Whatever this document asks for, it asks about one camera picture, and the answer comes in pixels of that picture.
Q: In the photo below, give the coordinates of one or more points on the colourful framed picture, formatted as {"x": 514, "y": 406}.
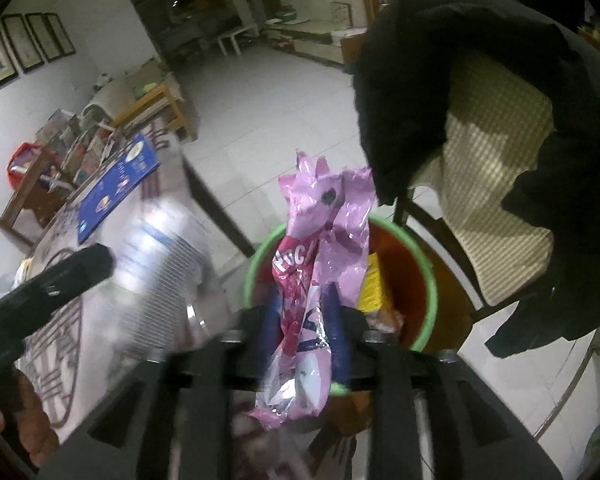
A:
{"x": 340, "y": 14}

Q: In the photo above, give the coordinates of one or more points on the pink snack wrapper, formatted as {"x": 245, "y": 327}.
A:
{"x": 320, "y": 230}

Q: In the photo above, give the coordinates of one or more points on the dark wooden chair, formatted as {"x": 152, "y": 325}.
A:
{"x": 35, "y": 200}

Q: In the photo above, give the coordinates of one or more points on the blue book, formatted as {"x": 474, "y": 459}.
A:
{"x": 117, "y": 190}

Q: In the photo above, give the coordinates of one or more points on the wooden sofa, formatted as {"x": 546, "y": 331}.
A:
{"x": 150, "y": 105}

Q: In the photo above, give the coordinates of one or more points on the yellow snack wrapper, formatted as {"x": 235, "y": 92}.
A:
{"x": 375, "y": 285}

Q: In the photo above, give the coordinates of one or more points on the red bag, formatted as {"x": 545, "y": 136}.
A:
{"x": 22, "y": 165}

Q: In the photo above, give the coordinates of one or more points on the person's left hand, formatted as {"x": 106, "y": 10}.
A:
{"x": 30, "y": 425}

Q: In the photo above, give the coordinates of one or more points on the black jacket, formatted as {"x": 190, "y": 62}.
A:
{"x": 455, "y": 60}

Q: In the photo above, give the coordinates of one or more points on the red plastic basin green rim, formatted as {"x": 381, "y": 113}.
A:
{"x": 410, "y": 280}

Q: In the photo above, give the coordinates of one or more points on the chair with woven cushion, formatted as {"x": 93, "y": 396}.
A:
{"x": 495, "y": 160}

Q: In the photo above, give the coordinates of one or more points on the soccer ball toy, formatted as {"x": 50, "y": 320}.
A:
{"x": 103, "y": 82}

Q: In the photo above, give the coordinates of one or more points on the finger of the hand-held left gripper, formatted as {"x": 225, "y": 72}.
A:
{"x": 75, "y": 272}

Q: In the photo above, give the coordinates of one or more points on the wooden book rack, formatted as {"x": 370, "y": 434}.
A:
{"x": 80, "y": 145}

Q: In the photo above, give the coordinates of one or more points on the low television cabinet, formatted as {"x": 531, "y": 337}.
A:
{"x": 315, "y": 35}

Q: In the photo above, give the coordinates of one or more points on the small white table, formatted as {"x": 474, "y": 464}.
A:
{"x": 237, "y": 37}

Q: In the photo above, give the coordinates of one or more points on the green plush toy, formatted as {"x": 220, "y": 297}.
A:
{"x": 148, "y": 87}

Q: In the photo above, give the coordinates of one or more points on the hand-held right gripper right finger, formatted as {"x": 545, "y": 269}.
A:
{"x": 337, "y": 332}

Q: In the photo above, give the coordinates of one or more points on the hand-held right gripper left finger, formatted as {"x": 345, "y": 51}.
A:
{"x": 272, "y": 322}

